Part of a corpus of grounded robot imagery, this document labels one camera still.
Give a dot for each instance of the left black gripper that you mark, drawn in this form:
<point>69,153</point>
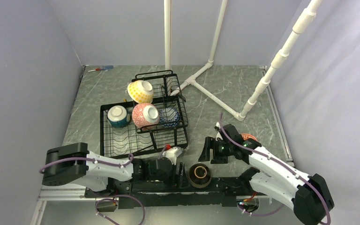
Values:
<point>183,182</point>

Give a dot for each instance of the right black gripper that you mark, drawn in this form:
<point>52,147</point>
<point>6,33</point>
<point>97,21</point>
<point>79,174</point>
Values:
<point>210,143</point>

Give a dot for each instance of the brown geometric patterned bowl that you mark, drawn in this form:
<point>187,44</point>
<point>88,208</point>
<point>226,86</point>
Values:
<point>199,175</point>

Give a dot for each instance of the blue white patterned bowl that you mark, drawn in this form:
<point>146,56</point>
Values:
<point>169,117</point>

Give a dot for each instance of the pink patterned bowl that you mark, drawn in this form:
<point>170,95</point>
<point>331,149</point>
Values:
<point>145,116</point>

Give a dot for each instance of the yellow patterned bowl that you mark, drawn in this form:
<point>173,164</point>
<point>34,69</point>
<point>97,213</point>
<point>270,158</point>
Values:
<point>141,91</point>

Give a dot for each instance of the teal white bowl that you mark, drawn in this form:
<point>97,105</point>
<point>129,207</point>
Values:
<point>118,116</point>

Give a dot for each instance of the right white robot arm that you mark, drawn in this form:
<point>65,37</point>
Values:
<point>308,196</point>

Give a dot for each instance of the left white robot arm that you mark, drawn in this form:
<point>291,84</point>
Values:
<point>75,164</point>

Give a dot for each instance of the orange floral bowl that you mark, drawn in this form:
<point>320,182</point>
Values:
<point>246,136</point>

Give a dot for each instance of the red blue screwdriver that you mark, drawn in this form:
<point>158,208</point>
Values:
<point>103,68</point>

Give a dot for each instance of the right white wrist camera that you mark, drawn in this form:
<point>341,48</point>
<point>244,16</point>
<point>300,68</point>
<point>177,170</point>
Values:
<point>219,135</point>

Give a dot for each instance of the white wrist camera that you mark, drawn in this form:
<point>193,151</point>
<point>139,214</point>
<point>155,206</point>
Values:
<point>219,135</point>
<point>173,153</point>

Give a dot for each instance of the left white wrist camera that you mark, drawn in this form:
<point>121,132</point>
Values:
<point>173,153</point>

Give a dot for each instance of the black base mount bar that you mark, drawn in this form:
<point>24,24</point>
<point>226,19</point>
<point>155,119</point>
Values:
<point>173,194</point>

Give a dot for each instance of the white pvc pipe frame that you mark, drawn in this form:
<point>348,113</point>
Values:
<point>238,90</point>

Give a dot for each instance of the black wire dish rack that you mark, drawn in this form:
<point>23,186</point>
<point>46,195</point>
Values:
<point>119,142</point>

